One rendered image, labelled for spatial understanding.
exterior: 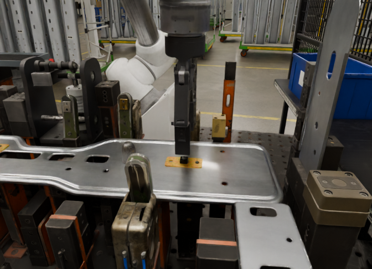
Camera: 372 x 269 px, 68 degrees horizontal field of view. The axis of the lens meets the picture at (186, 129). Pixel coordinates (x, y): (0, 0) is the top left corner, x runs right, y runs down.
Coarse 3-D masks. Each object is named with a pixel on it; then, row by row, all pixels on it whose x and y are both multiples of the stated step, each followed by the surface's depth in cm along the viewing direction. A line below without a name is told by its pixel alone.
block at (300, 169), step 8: (296, 160) 63; (296, 168) 60; (288, 176) 66; (296, 176) 60; (304, 176) 58; (288, 184) 67; (296, 184) 60; (304, 184) 55; (288, 192) 67; (296, 192) 60; (288, 200) 66; (296, 200) 60; (296, 208) 61; (296, 216) 60; (288, 240) 65
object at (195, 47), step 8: (168, 40) 48; (176, 40) 47; (184, 40) 47; (192, 40) 47; (200, 40) 48; (168, 48) 49; (176, 48) 48; (184, 48) 48; (192, 48) 48; (200, 48) 49; (176, 56) 49; (184, 56) 48; (192, 56) 49; (200, 56) 50; (184, 64) 49
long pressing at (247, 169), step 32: (0, 160) 63; (32, 160) 63; (160, 160) 63; (224, 160) 63; (256, 160) 63; (96, 192) 53; (160, 192) 53; (192, 192) 53; (224, 192) 53; (256, 192) 53
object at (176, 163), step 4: (168, 160) 63; (172, 160) 63; (176, 160) 63; (180, 160) 61; (184, 160) 61; (188, 160) 63; (192, 160) 63; (196, 160) 63; (200, 160) 63; (168, 164) 61; (172, 164) 61; (176, 164) 61; (180, 164) 61; (184, 164) 61; (188, 164) 61; (192, 164) 61; (196, 164) 61; (200, 164) 61
